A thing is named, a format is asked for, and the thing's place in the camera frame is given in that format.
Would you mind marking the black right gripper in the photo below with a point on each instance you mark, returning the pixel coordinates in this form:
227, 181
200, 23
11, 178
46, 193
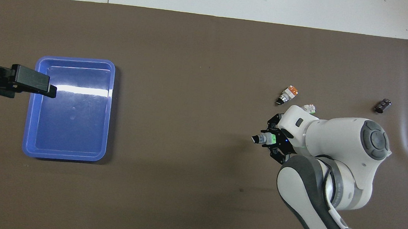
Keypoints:
284, 141

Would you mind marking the selector switch with bright green block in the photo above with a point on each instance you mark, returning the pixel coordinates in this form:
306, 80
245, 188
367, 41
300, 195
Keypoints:
266, 138

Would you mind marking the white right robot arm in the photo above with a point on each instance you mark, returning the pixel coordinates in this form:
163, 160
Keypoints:
336, 142

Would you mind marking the blue plastic tray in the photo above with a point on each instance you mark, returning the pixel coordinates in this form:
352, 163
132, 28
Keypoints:
72, 124

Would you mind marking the brown table mat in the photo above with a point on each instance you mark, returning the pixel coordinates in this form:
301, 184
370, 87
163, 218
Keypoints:
209, 55

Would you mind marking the dark cylindrical capacitor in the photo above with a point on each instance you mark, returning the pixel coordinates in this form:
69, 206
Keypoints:
383, 105

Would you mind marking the selector switch with pale green block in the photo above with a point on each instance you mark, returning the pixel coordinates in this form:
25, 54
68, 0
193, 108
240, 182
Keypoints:
310, 108

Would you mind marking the selector switch with orange block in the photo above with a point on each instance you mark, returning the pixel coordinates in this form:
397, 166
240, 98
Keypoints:
289, 94

